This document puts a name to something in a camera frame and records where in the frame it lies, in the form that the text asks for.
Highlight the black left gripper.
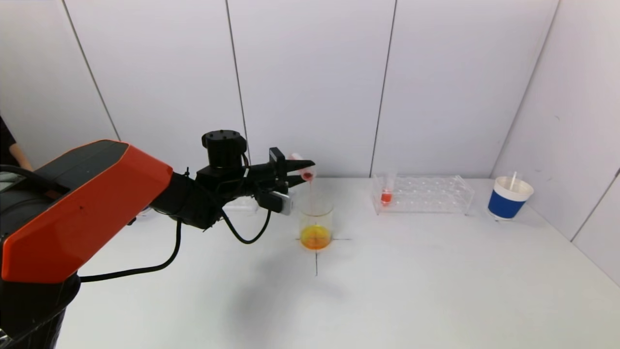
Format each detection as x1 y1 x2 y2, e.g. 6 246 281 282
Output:
248 147 316 194

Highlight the test tube with red pigment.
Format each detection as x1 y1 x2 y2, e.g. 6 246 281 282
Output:
290 153 318 183
380 168 398 206

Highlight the clear glass beaker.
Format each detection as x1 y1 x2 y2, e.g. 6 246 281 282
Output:
297 196 334 251

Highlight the blue paper cup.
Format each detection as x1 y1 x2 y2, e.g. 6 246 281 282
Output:
486 176 534 222

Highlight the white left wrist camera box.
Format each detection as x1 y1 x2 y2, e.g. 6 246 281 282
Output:
256 190 295 216

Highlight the thin black camera cable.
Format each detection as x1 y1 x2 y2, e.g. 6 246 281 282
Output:
220 206 272 244

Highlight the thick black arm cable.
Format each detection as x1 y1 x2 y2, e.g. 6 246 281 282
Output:
80 218 182 283

